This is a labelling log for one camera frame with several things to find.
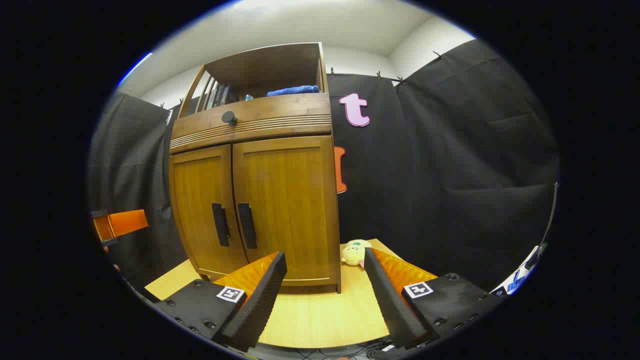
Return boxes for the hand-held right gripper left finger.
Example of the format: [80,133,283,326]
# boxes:
[152,251,289,353]

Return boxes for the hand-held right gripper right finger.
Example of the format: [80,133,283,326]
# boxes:
[363,247,505,350]

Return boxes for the wooden cabinet door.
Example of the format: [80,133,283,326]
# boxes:
[169,144,249,278]
[232,135,341,287]

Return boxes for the black door handle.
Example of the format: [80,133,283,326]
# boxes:
[211,202,231,247]
[237,202,258,250]

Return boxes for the wooden double-door shoe cabinet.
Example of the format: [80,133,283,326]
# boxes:
[168,42,342,294]

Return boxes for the wooden cabinet drawer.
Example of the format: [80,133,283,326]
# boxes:
[170,92,332,153]

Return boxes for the yellow plush toy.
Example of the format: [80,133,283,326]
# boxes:
[341,239,372,267]

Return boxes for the black backdrop cloth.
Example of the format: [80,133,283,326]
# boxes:
[87,39,560,292]

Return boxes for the dark book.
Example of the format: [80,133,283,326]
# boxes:
[218,85,239,108]

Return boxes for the blue folded cloth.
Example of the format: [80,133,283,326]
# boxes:
[266,85,320,97]

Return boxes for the tangle of floor cables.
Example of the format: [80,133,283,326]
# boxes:
[295,340,397,360]

